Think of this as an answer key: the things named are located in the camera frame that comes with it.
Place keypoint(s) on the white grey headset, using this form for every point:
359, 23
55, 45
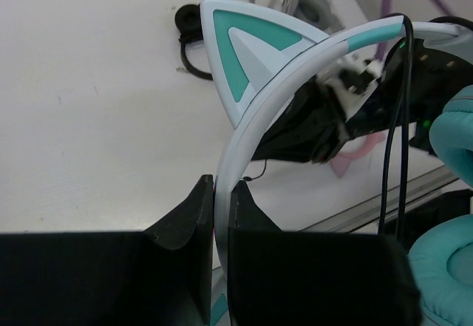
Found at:
319, 13

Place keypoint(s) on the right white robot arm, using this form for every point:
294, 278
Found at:
436, 77

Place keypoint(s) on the small black headphones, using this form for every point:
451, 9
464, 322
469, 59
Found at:
187, 21

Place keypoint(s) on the pink blue cat-ear headphones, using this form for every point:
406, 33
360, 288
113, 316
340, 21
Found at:
342, 161

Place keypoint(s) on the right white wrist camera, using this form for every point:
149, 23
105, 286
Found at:
353, 81

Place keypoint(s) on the teal cat-ear headphones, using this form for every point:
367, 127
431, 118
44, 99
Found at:
260, 57

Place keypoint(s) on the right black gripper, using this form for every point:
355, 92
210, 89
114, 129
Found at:
313, 127

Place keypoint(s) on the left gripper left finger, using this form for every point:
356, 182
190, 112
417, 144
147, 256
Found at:
159, 276

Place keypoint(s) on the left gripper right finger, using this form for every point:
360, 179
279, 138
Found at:
278, 277

